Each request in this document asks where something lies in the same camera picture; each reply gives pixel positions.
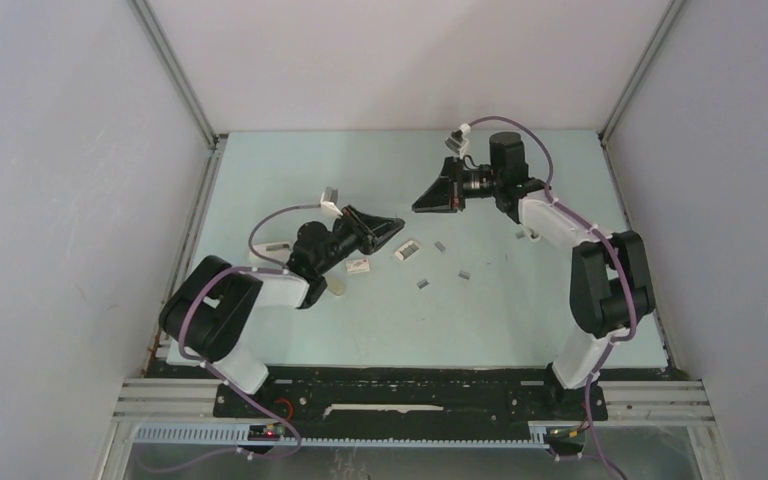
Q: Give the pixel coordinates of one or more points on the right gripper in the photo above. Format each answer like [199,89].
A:
[447,195]

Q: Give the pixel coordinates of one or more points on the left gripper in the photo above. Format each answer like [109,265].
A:
[377,230]

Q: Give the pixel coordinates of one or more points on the staple tray box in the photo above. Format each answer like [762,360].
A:
[407,250]

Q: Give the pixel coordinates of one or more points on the olive green stapler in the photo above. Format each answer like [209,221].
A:
[335,286]

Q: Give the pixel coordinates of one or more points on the light blue stapler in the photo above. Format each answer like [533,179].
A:
[528,234]

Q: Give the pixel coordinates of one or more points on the white stapler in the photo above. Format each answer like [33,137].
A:
[274,251]

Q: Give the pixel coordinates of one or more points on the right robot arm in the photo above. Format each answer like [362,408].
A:
[610,285]

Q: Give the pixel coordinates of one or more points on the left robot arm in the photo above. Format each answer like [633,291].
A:
[207,314]

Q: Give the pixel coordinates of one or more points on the white staple box sleeve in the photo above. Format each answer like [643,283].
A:
[356,266]

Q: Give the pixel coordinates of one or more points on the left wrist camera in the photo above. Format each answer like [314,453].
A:
[328,203]

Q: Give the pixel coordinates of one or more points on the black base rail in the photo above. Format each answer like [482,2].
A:
[424,404]

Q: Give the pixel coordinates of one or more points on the right aluminium frame post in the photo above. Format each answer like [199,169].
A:
[644,64]

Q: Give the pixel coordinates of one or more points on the aluminium frame post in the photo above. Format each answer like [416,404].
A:
[147,18]
[644,64]

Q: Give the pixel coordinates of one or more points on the left aluminium frame post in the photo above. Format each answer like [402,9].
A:
[147,18]

